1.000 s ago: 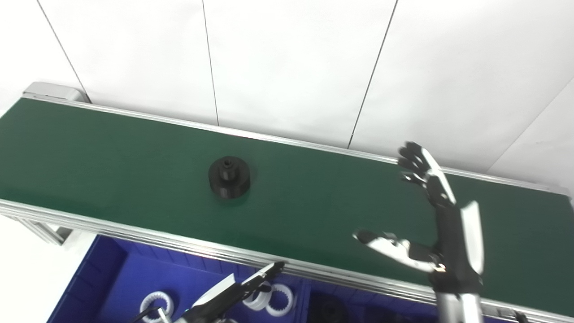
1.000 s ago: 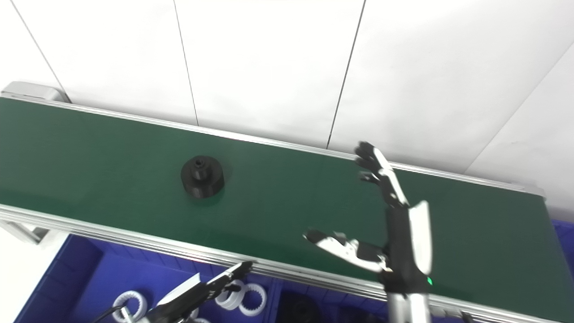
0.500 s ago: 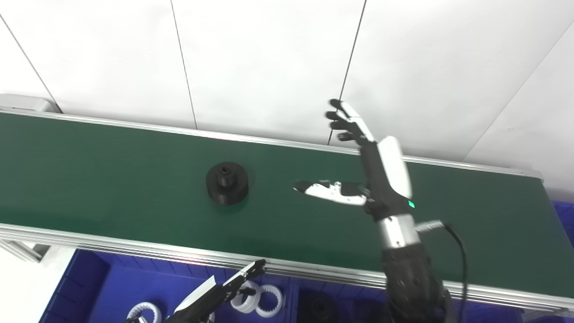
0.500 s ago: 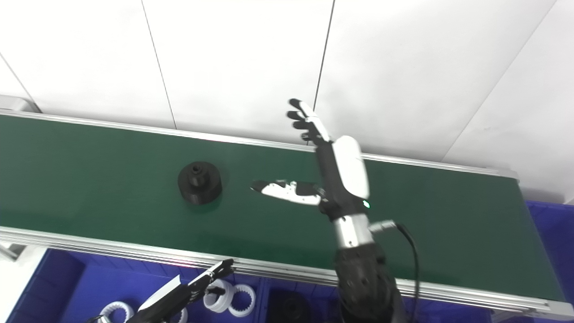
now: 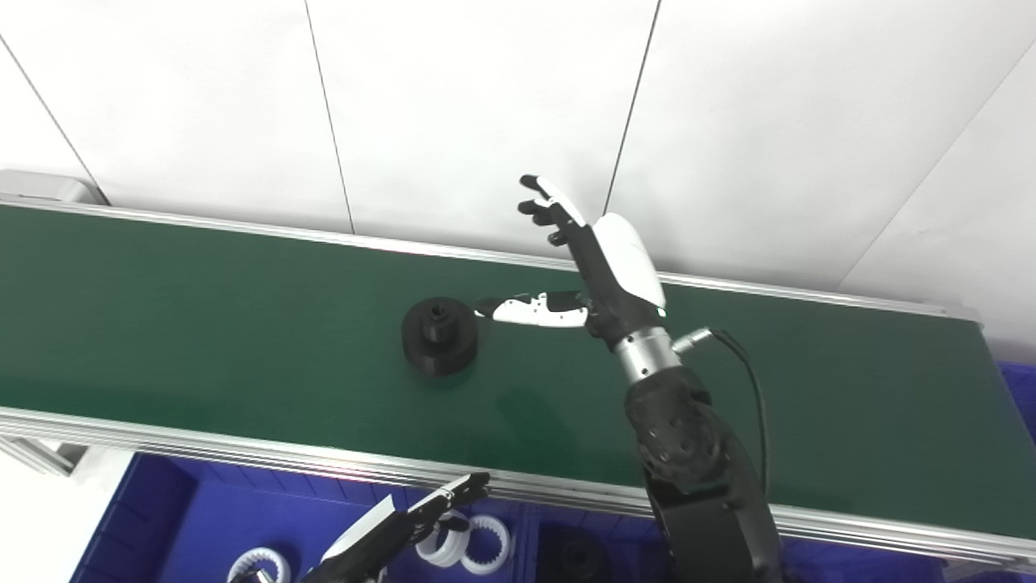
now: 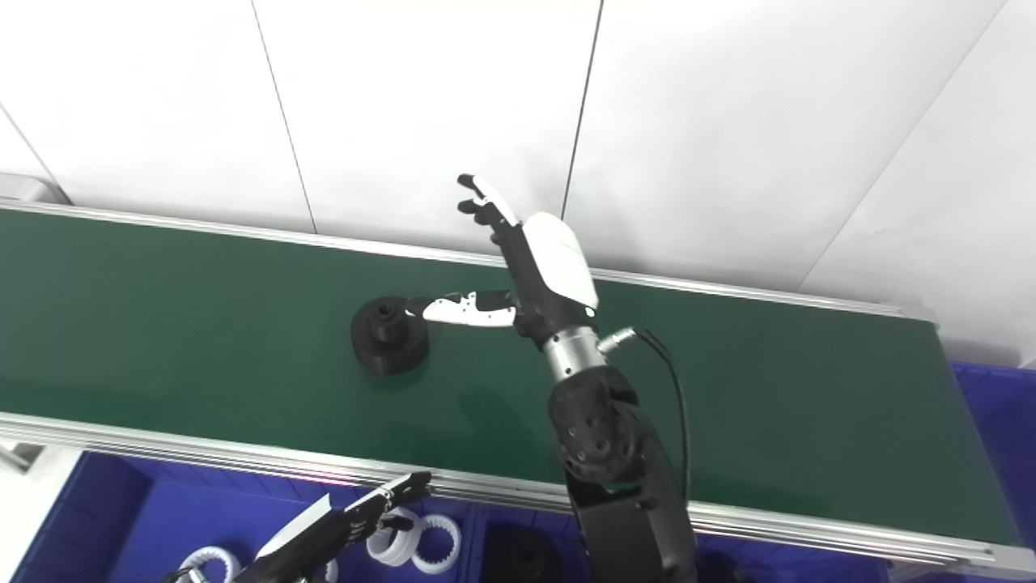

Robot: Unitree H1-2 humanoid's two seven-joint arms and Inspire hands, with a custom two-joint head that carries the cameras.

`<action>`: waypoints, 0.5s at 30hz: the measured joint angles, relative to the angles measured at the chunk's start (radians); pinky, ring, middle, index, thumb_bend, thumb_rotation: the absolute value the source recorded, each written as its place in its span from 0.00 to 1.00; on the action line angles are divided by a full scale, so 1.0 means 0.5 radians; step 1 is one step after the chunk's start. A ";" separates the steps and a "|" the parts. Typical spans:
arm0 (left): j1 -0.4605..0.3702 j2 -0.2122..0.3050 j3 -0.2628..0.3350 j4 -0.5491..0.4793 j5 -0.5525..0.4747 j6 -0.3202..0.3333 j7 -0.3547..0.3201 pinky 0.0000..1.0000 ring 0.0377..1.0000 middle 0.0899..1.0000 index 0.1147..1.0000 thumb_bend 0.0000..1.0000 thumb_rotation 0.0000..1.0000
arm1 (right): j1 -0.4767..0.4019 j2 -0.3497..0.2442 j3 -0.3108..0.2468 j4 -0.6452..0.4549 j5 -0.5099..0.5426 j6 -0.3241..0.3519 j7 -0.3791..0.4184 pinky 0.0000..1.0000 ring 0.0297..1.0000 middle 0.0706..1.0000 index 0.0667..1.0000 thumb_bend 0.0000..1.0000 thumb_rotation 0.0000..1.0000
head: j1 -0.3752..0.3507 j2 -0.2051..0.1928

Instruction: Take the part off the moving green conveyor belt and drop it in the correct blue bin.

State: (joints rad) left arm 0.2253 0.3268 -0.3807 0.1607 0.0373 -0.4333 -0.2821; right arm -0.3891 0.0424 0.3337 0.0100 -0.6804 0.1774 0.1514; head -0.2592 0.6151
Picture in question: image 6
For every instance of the grey conveyor support bracket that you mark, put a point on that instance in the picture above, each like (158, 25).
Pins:
(16, 457)

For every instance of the empty blue bin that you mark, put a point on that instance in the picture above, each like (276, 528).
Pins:
(1004, 421)

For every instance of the blue bin with black parts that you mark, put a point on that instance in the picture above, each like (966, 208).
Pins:
(809, 571)

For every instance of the black flanged cylinder part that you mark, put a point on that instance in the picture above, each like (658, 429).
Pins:
(388, 348)
(522, 559)
(724, 571)

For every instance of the green conveyor belt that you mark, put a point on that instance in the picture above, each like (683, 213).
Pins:
(202, 340)
(243, 461)

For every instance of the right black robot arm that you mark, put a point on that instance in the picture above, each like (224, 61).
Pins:
(599, 437)

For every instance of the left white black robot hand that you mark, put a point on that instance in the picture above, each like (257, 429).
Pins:
(324, 542)

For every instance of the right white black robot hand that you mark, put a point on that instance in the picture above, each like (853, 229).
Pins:
(558, 259)

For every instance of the blue bin with white rings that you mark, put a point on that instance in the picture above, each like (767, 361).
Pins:
(121, 526)

